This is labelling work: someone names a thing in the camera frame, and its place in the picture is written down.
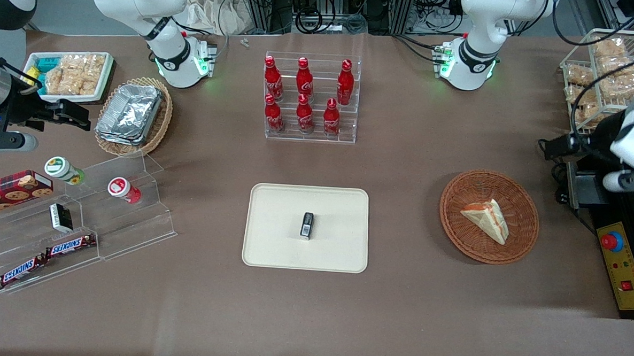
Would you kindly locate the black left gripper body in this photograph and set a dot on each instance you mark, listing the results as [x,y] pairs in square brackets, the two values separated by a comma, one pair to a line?
[601,138]

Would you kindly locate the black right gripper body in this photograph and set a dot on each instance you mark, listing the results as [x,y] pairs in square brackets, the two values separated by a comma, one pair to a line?
[21,110]

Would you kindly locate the triangular sandwich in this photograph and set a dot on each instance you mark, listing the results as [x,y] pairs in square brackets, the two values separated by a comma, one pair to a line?
[487,220]

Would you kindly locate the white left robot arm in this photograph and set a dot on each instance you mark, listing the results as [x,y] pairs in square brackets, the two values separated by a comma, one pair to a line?
[479,24]

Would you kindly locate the white rectangular snack tray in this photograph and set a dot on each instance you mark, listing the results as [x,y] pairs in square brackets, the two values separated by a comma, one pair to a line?
[107,72]

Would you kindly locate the light oval wicker basket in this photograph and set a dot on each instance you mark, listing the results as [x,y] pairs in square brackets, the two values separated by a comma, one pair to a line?
[161,123]

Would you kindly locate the brown wicker basket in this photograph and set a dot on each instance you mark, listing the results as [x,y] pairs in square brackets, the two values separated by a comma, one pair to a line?
[454,227]

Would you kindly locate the cream plastic tray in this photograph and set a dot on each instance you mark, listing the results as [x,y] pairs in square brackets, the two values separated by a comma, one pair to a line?
[277,235]

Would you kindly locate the rice cracker snack bag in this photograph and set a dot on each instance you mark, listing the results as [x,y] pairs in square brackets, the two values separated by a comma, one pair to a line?
[89,69]
[64,81]

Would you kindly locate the fried snack bag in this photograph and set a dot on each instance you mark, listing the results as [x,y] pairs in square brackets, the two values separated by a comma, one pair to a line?
[609,47]
[580,75]
[623,87]
[617,65]
[586,114]
[582,95]

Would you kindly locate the yellow snack packet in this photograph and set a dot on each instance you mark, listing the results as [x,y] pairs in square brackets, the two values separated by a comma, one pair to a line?
[31,76]

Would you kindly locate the grey metal box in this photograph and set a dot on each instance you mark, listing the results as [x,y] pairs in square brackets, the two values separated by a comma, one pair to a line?
[586,190]

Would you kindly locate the green cup with sunflower lid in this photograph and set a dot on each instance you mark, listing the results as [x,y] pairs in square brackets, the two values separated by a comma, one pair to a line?
[63,169]

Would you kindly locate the teal snack packet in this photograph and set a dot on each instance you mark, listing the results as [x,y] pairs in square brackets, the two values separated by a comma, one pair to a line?
[47,63]

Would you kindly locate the stack of foil trays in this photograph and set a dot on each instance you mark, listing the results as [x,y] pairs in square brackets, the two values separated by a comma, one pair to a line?
[130,113]

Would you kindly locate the red cup with white lid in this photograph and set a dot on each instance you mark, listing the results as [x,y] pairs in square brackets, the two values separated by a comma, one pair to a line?
[124,189]

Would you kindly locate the red cookie box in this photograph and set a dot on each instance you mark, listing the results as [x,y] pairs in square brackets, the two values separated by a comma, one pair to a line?
[11,191]

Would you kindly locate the black and white small box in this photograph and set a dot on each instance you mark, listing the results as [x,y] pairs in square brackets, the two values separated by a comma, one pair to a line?
[60,217]

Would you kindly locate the red emergency stop button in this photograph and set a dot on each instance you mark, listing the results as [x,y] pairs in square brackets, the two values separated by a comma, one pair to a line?
[611,241]

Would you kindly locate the clear acrylic stepped shelf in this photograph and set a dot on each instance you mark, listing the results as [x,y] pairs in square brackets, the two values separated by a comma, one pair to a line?
[133,229]

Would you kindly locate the Snickers chocolate bar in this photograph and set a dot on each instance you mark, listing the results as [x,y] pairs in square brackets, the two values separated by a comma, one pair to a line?
[70,246]
[22,270]

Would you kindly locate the yellow emergency stop box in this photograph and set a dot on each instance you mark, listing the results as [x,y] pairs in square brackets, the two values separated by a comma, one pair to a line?
[625,277]

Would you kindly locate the beige crumpled cloth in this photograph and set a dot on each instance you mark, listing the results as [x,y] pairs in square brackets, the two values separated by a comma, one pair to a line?
[217,8]

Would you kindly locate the small metal part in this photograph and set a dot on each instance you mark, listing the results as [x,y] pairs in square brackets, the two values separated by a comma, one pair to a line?
[244,42]

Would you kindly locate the red cola bottle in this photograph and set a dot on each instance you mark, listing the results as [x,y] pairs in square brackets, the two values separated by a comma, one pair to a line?
[345,83]
[304,80]
[273,80]
[304,116]
[273,116]
[331,120]

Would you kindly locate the clear acrylic bottle rack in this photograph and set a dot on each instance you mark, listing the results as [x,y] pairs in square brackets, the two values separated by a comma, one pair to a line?
[346,126]

